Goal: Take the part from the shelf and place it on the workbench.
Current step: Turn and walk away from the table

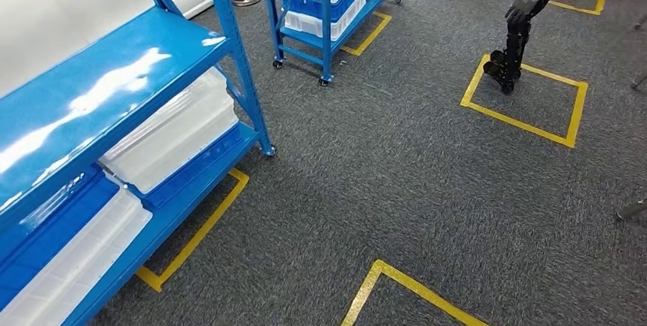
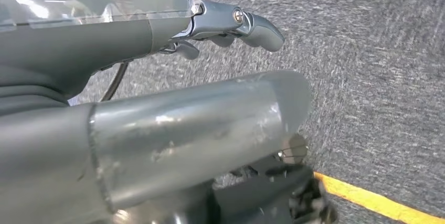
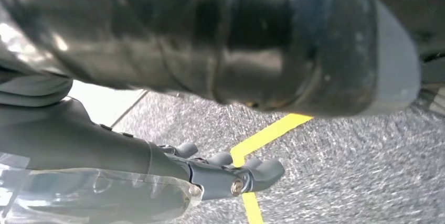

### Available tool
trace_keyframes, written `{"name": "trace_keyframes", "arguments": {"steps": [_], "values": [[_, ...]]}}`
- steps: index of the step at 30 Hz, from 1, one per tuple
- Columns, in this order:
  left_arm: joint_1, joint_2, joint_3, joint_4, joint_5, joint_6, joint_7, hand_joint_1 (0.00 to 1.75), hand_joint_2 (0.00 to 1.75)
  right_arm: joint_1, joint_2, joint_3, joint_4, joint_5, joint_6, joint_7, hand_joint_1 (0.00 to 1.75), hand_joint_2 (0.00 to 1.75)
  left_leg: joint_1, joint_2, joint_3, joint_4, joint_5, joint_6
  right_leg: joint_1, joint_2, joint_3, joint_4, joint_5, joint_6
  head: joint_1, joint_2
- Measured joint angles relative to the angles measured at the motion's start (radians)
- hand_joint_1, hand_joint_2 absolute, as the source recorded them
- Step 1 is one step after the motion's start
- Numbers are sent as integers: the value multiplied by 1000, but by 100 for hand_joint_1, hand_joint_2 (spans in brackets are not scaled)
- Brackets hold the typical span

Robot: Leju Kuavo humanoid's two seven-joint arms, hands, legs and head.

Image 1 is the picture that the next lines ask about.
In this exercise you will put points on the bystander robot grey hand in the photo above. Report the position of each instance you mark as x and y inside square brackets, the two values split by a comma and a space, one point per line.
[520, 6]

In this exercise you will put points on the blue wheeled shelf rack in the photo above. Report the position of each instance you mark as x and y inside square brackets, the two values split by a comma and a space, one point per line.
[326, 20]

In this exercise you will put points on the blue metal shelf rack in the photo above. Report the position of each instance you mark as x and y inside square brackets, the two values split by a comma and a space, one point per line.
[167, 35]

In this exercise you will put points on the bystander robot black leg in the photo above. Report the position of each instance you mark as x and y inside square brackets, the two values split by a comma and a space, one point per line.
[513, 55]

